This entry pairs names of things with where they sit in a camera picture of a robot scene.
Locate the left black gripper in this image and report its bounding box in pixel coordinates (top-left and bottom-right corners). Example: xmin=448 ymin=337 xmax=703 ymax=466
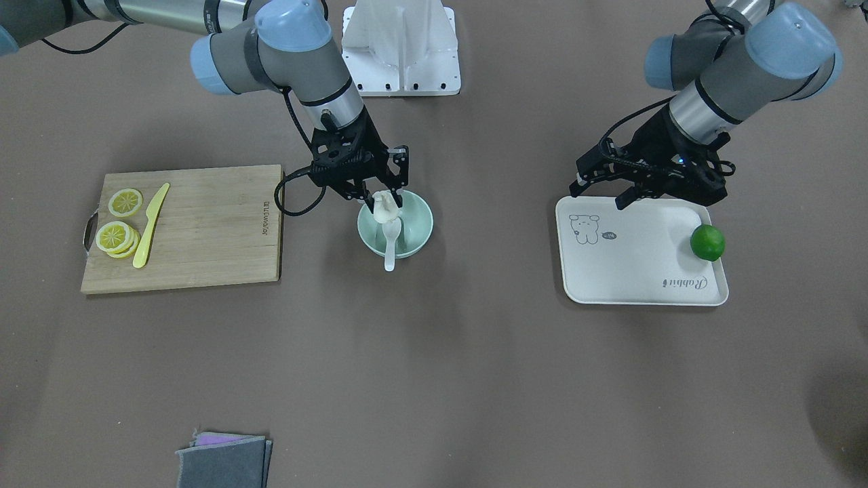
xmin=568 ymin=106 xmax=736 ymax=210

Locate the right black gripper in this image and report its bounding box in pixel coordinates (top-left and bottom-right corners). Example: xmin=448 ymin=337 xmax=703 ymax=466
xmin=308 ymin=108 xmax=410 ymax=207

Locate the white ceramic spoon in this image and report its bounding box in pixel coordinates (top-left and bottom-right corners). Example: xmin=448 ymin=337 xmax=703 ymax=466
xmin=381 ymin=217 xmax=403 ymax=272

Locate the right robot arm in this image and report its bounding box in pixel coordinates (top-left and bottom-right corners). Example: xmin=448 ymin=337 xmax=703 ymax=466
xmin=1 ymin=1 xmax=409 ymax=211

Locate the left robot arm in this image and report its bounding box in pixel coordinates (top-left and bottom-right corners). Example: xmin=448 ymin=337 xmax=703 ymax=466
xmin=570 ymin=1 xmax=844 ymax=209

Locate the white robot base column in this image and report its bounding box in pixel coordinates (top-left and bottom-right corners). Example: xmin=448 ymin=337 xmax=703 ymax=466
xmin=341 ymin=1 xmax=462 ymax=97

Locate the light green bowl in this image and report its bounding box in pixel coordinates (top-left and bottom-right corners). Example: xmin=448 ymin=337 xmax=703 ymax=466
xmin=357 ymin=190 xmax=433 ymax=259

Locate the beige rabbit tray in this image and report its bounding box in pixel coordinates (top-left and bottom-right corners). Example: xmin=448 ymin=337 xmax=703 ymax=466
xmin=555 ymin=197 xmax=729 ymax=306

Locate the green lime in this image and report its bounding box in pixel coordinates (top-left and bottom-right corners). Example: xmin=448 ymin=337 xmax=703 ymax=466
xmin=689 ymin=224 xmax=726 ymax=262

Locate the wooden cutting board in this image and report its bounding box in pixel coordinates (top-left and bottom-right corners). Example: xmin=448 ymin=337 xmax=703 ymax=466
xmin=81 ymin=165 xmax=284 ymax=296

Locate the yellow plastic knife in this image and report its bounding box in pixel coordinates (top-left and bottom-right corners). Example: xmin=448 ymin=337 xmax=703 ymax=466
xmin=132 ymin=182 xmax=170 ymax=269

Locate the lemon slice stack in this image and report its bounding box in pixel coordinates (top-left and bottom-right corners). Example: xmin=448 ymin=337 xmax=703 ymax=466
xmin=96 ymin=220 xmax=140 ymax=259

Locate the grey folded cloth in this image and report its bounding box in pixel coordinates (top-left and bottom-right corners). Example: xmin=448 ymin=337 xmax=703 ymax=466
xmin=176 ymin=430 xmax=273 ymax=487

